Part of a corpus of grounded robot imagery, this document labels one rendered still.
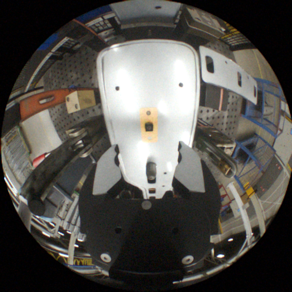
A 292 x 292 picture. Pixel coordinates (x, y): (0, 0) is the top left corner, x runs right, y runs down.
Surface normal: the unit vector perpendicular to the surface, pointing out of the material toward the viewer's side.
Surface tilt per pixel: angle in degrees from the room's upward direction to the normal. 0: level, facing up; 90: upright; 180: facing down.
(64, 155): 81
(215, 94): 0
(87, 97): 90
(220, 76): 0
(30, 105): 90
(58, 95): 90
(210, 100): 0
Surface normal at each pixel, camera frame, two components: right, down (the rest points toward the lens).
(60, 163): 0.98, 0.04
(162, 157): -0.02, 0.53
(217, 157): -0.98, 0.15
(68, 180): 0.98, -0.18
